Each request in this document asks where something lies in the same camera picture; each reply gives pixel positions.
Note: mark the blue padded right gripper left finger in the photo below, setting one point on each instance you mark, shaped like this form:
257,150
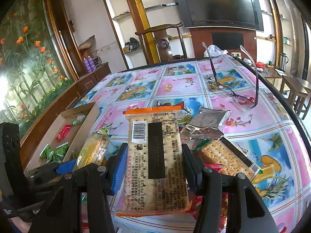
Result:
116,166

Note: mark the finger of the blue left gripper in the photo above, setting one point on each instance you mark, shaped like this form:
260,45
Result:
65,167

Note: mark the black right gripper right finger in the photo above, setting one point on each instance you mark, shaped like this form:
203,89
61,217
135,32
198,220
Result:
192,170

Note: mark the small red snack packet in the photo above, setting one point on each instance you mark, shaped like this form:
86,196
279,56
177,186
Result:
63,132

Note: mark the orange cracker package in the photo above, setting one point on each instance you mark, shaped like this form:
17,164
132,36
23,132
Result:
154,182

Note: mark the clear green-edged snack packet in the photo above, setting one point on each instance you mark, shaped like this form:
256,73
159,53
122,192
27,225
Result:
79,119

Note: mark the green snack packet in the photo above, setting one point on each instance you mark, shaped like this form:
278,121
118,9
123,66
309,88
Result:
54,155

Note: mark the yellow corn snack package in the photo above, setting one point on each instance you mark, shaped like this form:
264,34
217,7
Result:
94,148

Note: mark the brown cardboard box tray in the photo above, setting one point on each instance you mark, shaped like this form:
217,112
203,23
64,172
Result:
71,127

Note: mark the green-edged cracker package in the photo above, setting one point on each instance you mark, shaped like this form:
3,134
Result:
233,161

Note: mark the red chip bag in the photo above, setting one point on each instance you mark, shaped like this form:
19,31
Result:
209,214

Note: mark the silver foil snack bag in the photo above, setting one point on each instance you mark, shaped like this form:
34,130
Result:
205,126

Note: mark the wooden sideboard cabinet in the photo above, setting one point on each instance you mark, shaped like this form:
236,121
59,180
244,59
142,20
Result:
63,101

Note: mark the fruit pattern tablecloth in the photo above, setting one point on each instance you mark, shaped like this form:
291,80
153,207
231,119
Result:
219,98

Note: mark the eyeglasses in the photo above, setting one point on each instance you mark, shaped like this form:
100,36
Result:
226,83

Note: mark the flower mural panel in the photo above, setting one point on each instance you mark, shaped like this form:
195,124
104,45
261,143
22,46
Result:
32,73

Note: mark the purple bottle pair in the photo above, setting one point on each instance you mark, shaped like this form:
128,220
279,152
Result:
89,64

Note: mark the white plastic bag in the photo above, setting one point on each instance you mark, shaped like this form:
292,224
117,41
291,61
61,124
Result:
213,51

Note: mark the wooden stool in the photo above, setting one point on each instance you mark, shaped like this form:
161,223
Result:
297,93

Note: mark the wooden chair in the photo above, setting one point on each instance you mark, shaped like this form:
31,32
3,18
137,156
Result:
162,44

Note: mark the steel kettle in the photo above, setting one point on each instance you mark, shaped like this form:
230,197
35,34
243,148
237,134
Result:
283,61

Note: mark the flat screen television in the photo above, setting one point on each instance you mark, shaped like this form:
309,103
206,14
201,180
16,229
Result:
244,14

